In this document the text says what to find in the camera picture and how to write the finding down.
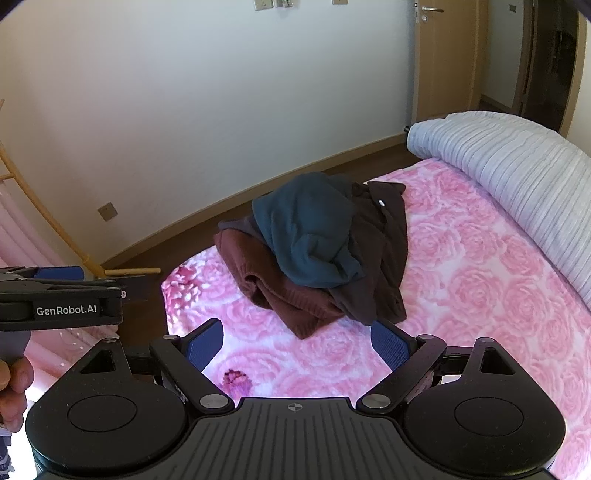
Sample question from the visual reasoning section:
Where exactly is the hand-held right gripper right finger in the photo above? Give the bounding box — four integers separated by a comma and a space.
355, 318, 520, 414

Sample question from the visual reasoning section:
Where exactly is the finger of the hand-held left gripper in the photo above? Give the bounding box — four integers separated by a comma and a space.
0, 281, 129, 302
0, 265, 85, 284

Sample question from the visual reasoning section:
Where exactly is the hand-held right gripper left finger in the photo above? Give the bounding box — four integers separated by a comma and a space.
69, 318, 236, 414

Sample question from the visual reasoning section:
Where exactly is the dark teal sweater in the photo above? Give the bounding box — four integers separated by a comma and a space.
252, 173, 365, 287

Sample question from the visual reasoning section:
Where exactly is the wooden clothes rack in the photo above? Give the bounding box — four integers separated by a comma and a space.
0, 99, 161, 280

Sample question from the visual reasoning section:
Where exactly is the person's left hand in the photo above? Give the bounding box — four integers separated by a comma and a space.
0, 358, 34, 433

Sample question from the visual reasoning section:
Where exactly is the pink ribbed cloth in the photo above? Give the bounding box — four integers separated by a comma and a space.
0, 181, 70, 269

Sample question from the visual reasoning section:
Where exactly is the reddish brown sweater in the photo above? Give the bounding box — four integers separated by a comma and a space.
213, 228, 345, 341

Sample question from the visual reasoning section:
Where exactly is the dark brown garment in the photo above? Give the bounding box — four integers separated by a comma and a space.
329, 181, 408, 326

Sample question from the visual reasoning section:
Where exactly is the pink floral blanket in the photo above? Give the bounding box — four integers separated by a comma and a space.
161, 157, 591, 480

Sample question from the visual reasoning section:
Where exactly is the grey purple garment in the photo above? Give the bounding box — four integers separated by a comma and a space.
218, 215, 259, 236

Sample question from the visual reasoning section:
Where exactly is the wooden baseboard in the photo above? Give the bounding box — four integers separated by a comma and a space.
100, 131, 411, 273

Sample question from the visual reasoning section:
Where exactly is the white ribbed duvet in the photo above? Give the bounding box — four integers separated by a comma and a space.
406, 111, 591, 319

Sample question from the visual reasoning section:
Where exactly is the wooden door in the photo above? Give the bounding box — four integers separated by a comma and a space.
413, 0, 490, 134

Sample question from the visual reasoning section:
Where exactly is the wooden door frame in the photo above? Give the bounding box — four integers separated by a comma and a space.
515, 0, 583, 137

